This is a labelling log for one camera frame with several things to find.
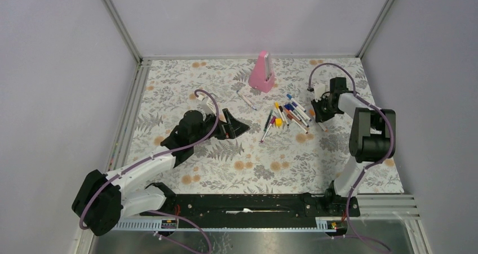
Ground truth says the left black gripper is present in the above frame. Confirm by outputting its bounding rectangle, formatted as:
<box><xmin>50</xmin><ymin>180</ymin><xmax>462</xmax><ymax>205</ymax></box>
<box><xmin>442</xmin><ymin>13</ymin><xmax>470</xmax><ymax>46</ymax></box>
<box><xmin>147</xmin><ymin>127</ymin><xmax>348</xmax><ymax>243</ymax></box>
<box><xmin>191</xmin><ymin>108</ymin><xmax>249</xmax><ymax>146</ymax></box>

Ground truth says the dark green marker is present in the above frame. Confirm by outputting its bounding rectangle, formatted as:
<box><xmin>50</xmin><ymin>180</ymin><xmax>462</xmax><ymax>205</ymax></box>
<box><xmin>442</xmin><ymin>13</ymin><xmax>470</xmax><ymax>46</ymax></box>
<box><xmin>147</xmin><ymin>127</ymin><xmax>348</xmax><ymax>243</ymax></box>
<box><xmin>263</xmin><ymin>109</ymin><xmax>273</xmax><ymax>132</ymax></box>

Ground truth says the magenta capped white marker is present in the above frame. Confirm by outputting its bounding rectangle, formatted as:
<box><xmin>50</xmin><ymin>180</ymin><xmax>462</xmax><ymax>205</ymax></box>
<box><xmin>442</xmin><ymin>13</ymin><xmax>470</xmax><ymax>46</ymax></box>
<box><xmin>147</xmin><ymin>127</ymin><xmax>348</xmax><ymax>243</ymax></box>
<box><xmin>260</xmin><ymin>116</ymin><xmax>276</xmax><ymax>143</ymax></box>

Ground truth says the blue capped white marker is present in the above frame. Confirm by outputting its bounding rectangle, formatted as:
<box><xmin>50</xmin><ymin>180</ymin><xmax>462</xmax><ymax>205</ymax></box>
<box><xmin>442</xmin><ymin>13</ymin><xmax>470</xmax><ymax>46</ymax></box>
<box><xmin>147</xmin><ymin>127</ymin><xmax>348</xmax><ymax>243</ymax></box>
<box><xmin>236</xmin><ymin>91</ymin><xmax>258</xmax><ymax>110</ymax></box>

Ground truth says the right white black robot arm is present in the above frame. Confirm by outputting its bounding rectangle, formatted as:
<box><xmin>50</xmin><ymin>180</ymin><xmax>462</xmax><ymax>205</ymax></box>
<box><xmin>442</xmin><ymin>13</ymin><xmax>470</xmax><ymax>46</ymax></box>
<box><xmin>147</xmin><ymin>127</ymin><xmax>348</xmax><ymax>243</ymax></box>
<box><xmin>308</xmin><ymin>77</ymin><xmax>396</xmax><ymax>216</ymax></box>

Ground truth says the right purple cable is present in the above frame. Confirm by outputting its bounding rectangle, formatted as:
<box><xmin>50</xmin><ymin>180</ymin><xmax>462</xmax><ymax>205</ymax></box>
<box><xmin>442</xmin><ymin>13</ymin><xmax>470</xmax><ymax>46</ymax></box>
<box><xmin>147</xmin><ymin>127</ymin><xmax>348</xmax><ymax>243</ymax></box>
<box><xmin>308</xmin><ymin>63</ymin><xmax>396</xmax><ymax>246</ymax></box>

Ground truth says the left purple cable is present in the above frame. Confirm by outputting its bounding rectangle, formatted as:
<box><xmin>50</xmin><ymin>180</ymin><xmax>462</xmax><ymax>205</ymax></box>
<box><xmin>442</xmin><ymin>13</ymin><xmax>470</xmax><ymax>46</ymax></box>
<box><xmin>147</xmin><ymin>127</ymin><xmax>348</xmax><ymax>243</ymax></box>
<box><xmin>79</xmin><ymin>90</ymin><xmax>220</xmax><ymax>231</ymax></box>

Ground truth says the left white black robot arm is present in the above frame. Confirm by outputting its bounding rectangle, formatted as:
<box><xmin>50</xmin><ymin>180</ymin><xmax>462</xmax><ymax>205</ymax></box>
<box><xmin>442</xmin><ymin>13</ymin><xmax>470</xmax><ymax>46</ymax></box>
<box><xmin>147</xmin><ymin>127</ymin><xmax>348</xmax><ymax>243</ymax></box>
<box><xmin>72</xmin><ymin>109</ymin><xmax>250</xmax><ymax>236</ymax></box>

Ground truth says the yellow cube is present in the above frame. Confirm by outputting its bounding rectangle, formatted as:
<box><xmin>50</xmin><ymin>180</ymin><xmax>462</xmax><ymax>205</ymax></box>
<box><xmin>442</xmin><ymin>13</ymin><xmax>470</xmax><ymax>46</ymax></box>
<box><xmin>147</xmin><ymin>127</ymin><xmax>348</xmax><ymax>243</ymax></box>
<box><xmin>275</xmin><ymin>118</ymin><xmax>282</xmax><ymax>127</ymax></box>

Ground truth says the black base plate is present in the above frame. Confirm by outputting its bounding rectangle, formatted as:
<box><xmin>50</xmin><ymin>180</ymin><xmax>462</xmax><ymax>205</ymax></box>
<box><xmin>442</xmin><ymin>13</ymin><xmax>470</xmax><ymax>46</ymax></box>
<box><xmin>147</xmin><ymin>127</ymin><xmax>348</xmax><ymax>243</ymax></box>
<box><xmin>159</xmin><ymin>193</ymin><xmax>361</xmax><ymax>229</ymax></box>

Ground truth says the purple cable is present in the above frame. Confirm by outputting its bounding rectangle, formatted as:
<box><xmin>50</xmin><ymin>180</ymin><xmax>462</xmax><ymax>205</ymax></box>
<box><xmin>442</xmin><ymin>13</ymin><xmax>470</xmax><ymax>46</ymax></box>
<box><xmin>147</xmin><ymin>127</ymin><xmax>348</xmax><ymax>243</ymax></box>
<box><xmin>308</xmin><ymin>63</ymin><xmax>396</xmax><ymax>246</ymax></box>
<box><xmin>79</xmin><ymin>90</ymin><xmax>220</xmax><ymax>231</ymax></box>

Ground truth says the floral table mat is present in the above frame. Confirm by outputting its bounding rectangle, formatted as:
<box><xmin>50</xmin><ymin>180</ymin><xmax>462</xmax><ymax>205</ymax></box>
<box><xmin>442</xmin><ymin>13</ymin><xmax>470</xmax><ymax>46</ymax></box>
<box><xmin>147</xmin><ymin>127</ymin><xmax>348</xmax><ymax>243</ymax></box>
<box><xmin>120</xmin><ymin>57</ymin><xmax>405</xmax><ymax>195</ymax></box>

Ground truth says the pink metronome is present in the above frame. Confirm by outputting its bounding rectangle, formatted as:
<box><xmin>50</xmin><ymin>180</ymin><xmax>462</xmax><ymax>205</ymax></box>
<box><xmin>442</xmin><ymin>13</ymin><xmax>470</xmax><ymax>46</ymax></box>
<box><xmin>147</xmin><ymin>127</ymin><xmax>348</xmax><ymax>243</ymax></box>
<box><xmin>248</xmin><ymin>51</ymin><xmax>276</xmax><ymax>93</ymax></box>

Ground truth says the red brown capped marker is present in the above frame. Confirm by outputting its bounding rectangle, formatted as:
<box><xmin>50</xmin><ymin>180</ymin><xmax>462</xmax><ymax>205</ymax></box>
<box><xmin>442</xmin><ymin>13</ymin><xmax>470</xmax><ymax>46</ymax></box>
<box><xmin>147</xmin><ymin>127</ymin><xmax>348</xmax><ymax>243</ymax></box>
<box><xmin>287</xmin><ymin>114</ymin><xmax>309</xmax><ymax>133</ymax></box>

